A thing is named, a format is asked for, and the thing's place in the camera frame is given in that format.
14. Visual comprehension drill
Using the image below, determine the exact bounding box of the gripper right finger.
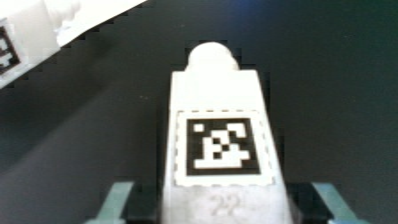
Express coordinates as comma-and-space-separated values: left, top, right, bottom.
288, 182, 371, 224

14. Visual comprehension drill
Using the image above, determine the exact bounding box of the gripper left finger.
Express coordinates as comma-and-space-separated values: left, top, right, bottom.
84, 182, 158, 224

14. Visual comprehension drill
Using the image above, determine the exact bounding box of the white table leg with tag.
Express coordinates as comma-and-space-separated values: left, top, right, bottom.
160, 42, 293, 224

